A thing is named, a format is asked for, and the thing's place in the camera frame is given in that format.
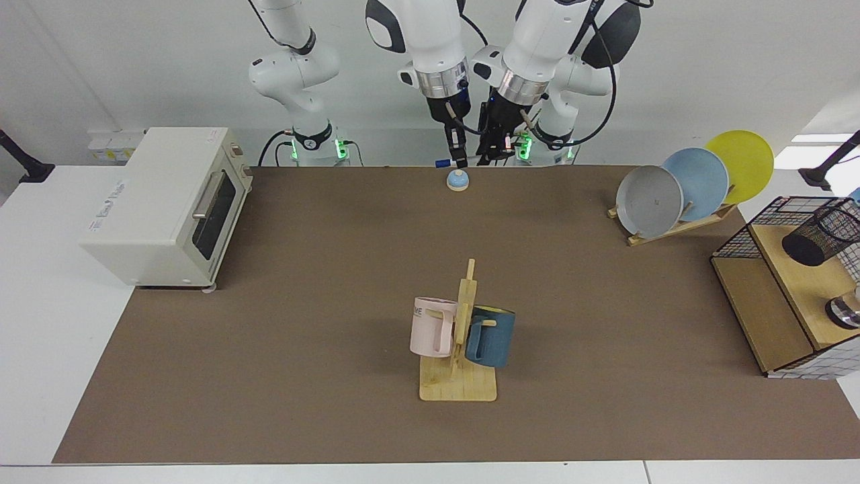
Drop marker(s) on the wooden cup stand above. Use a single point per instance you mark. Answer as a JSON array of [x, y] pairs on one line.
[[463, 386]]

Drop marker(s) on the pale toaster oven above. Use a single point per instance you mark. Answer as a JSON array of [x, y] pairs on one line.
[[154, 202]]

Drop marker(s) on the pink cup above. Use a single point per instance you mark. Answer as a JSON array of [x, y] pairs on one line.
[[426, 329]]

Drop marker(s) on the grey plate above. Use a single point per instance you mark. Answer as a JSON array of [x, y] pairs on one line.
[[648, 202]]

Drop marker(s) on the wooden plate rack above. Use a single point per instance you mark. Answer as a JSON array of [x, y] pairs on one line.
[[672, 230]]

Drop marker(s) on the yellow plate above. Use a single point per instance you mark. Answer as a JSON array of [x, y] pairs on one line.
[[749, 165]]

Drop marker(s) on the small blue round bell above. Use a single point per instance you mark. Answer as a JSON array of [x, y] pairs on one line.
[[457, 180]]

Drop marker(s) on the brown table cloth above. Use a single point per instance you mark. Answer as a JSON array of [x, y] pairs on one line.
[[336, 376]]

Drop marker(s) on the black mesh pen holder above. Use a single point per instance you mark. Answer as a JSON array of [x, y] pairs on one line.
[[816, 238]]

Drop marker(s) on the black clamp stand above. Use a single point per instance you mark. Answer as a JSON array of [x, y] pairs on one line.
[[816, 176], [30, 171]]

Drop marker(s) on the dark blue cup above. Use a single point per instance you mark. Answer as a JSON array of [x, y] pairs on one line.
[[497, 339]]

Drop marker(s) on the light blue plate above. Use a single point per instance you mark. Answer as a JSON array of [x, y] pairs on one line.
[[702, 181]]

